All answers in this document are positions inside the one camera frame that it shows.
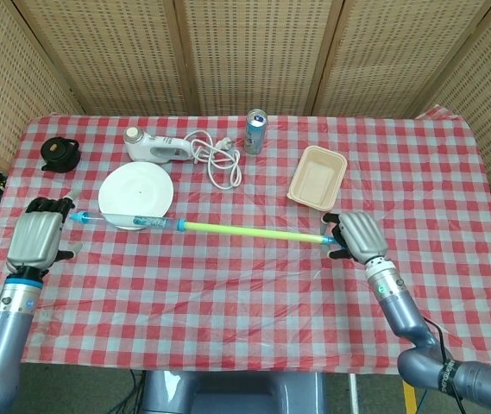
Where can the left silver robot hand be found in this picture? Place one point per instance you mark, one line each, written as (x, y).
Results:
(33, 237)

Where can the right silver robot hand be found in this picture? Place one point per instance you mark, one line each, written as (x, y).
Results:
(361, 237)

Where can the blue green water pump toy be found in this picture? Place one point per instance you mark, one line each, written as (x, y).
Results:
(249, 230)

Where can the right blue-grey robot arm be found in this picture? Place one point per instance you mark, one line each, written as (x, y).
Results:
(404, 315)

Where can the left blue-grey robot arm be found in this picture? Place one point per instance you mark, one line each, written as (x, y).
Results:
(8, 328)

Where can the red white checkered tablecloth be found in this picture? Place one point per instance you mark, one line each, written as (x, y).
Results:
(228, 302)

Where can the beige plastic food container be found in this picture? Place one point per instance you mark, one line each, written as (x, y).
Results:
(314, 181)

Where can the black teapot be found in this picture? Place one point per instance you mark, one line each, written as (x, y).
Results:
(57, 155)

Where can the white round plate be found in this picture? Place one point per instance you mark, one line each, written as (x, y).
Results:
(137, 190)

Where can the blue drink can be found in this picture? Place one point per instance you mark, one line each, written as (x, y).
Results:
(256, 138)

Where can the white table leg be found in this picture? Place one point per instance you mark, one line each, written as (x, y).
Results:
(353, 392)

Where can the blue-grey robot torso base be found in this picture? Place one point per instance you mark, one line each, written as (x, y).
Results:
(228, 392)

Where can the woven bamboo folding screen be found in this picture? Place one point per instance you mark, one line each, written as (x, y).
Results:
(249, 52)

